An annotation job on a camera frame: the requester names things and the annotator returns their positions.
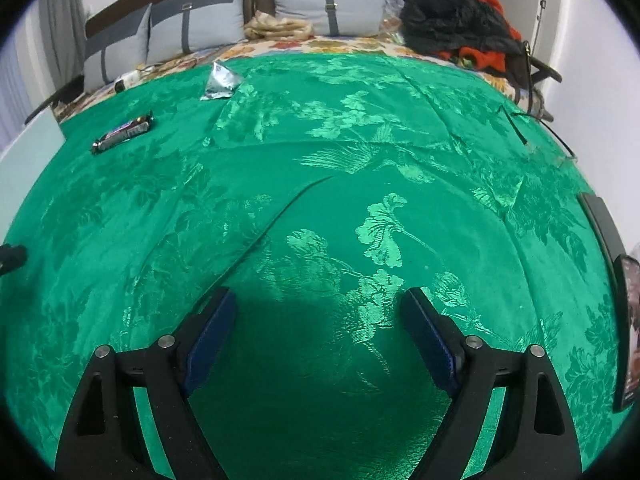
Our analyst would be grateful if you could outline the dark chocolate bar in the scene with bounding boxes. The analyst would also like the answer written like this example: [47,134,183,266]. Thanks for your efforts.
[91,111,154,155]

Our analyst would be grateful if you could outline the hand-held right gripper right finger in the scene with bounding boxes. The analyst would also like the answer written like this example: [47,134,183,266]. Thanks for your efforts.
[399,287,583,480]

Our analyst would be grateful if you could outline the black flat device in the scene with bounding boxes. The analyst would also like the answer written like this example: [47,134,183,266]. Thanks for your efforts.
[579,192,627,263]

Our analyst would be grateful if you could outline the white box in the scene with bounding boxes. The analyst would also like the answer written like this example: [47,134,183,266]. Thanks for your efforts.
[0,109,67,241]

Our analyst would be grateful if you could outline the eyeglasses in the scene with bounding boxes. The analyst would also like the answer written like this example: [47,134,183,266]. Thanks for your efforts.
[501,105,580,163]

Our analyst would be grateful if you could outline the dark chair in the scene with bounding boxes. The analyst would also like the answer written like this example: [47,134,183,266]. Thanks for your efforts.
[520,52,563,123]

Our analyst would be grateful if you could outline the silver snack packet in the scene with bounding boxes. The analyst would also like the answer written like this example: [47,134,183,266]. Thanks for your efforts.
[200,60,245,102]

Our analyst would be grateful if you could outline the dark wooden bed rail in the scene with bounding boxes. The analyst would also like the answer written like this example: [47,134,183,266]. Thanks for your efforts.
[24,74,86,126]

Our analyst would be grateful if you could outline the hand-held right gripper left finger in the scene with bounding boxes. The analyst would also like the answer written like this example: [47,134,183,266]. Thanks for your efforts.
[55,286,237,480]

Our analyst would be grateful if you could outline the clear plastic bag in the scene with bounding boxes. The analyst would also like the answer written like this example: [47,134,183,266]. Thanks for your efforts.
[380,0,406,43]

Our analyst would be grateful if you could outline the grey curtain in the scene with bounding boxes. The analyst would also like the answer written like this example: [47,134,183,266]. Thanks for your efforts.
[37,0,86,88]

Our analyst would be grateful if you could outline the beige folded cloth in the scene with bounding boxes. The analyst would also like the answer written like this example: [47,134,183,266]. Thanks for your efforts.
[244,10,316,41]

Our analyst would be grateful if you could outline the white door frame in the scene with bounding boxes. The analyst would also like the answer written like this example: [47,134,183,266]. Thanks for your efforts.
[487,0,563,56]

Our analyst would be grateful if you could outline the sheer white curtain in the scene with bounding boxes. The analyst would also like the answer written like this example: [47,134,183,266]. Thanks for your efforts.
[0,45,31,151]

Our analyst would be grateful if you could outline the smartphone with lit screen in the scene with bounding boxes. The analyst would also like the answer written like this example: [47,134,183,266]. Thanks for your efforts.
[612,254,640,413]

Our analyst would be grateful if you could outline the thin cable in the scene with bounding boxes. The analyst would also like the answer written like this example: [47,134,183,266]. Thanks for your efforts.
[135,57,201,74]

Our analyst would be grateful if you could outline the black jacket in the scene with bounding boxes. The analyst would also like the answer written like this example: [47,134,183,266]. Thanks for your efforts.
[400,0,523,56]

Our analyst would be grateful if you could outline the dark brown handbag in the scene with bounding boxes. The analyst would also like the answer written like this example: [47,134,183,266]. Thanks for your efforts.
[505,40,536,111]

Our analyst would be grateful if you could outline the green patterned blanket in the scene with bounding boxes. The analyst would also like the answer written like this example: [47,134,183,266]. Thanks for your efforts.
[0,52,636,480]

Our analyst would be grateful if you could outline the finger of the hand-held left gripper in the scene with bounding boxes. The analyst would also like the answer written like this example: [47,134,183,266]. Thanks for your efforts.
[0,244,28,277]

